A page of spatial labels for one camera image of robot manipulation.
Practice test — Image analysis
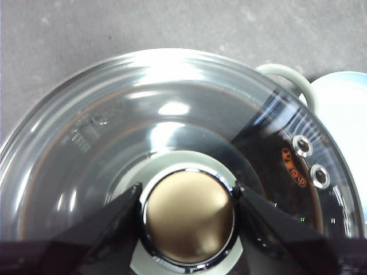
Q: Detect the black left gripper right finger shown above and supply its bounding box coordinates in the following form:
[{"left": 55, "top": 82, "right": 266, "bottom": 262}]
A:
[{"left": 233, "top": 181, "right": 367, "bottom": 275}]

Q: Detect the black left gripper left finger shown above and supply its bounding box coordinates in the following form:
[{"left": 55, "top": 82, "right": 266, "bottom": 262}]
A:
[{"left": 0, "top": 182, "right": 143, "bottom": 275}]

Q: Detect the glass lid with grey knob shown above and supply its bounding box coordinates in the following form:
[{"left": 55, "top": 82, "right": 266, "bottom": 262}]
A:
[{"left": 0, "top": 48, "right": 362, "bottom": 275}]

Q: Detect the blue round plate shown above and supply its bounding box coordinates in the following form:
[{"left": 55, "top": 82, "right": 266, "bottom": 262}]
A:
[{"left": 298, "top": 71, "right": 367, "bottom": 211}]

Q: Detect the grey-green electric steamer pot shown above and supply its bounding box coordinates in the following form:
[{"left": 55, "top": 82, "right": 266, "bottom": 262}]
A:
[{"left": 253, "top": 63, "right": 318, "bottom": 114}]

